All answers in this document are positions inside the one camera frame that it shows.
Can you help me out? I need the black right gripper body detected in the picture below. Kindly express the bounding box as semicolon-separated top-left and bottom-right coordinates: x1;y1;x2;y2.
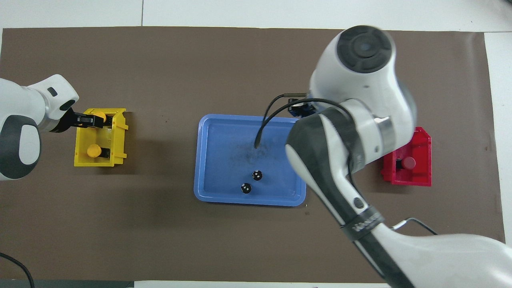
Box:
290;100;317;118

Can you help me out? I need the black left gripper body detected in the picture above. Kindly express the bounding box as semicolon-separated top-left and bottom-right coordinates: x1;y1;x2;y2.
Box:
52;108;80;133

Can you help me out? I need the yellow push button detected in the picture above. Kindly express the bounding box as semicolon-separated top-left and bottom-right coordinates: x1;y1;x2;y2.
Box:
87;144;111;159
93;111;113;128

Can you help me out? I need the blue plastic tray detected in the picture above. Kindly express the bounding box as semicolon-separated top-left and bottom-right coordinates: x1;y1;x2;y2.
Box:
194;114;308;207

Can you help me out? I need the yellow plastic bin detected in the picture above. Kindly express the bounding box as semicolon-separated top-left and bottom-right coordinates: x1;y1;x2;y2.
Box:
74;108;129;167

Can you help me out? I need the brown table mat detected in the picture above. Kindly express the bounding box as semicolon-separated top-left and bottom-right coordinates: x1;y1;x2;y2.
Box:
0;26;505;282

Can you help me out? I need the red plastic bin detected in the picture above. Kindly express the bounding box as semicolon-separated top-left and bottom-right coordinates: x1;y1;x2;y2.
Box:
380;127;433;187

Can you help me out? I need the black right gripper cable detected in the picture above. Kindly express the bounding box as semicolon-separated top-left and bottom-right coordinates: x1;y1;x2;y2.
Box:
254;93;356;176

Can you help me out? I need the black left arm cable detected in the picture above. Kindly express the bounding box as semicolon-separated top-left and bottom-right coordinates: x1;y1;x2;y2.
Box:
0;252;36;288

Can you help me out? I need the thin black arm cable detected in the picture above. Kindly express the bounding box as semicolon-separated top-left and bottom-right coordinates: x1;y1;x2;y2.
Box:
391;218;438;236

